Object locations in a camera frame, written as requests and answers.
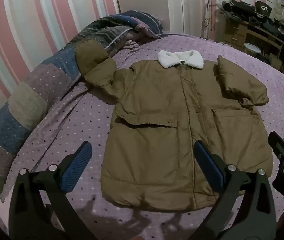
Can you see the purple dotted bedsheet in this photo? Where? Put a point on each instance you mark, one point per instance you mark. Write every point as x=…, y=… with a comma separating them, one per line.
x=182, y=42

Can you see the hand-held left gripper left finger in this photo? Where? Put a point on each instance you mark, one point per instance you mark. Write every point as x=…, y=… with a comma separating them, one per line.
x=78, y=165

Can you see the black cap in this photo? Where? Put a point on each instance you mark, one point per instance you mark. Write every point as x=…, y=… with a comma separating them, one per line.
x=263, y=8

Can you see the white basin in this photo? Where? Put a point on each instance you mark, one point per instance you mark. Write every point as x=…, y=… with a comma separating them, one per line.
x=251, y=48

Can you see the white wardrobe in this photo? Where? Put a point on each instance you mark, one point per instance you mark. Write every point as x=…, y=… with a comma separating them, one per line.
x=189, y=5

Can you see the brown coat with white collar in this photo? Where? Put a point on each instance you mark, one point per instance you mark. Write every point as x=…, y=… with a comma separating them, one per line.
x=157, y=142

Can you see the pile of dark clothes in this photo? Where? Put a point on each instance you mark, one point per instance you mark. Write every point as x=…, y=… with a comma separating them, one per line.
x=237, y=8

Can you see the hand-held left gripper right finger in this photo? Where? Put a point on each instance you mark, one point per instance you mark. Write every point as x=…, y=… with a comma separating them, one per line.
x=208, y=166

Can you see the small pink cloth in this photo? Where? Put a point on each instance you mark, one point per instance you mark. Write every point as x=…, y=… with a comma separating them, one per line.
x=132, y=47

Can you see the patchwork quilt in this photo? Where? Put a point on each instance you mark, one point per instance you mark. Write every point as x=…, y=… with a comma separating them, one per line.
x=19, y=130

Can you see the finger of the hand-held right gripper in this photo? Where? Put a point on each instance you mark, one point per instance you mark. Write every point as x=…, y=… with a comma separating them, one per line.
x=279, y=146

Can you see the wooden desk with drawers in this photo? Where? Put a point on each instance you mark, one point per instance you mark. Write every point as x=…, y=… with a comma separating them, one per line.
x=234, y=33

